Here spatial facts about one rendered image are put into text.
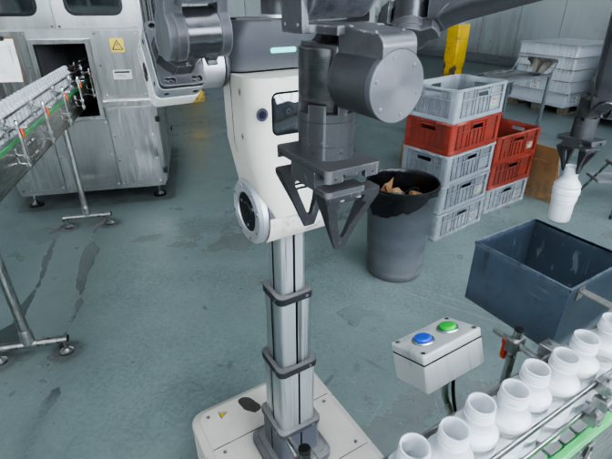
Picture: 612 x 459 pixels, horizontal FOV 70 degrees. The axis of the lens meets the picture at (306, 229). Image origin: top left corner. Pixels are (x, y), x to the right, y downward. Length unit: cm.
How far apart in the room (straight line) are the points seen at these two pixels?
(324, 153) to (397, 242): 230
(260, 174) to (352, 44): 59
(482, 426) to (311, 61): 49
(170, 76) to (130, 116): 317
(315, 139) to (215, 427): 145
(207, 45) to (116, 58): 322
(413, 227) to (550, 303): 140
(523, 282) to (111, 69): 337
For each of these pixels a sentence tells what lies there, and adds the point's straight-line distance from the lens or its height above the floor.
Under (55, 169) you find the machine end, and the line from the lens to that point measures 428.
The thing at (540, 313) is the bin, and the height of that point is 83.
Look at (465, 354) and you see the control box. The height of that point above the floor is 109.
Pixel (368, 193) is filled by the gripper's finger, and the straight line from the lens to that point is 45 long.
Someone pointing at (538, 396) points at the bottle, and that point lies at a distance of 75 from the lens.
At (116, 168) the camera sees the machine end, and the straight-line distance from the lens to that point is 418.
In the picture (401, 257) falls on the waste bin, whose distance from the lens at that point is 278.
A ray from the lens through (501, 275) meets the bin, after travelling 147.
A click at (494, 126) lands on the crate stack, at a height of 79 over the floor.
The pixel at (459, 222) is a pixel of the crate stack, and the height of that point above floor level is 7.
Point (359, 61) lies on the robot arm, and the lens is 37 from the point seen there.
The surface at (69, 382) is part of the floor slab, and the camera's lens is 250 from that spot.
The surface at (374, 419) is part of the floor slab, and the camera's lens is 211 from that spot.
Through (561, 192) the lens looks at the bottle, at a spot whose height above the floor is 115.
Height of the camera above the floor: 163
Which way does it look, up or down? 28 degrees down
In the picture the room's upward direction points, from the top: straight up
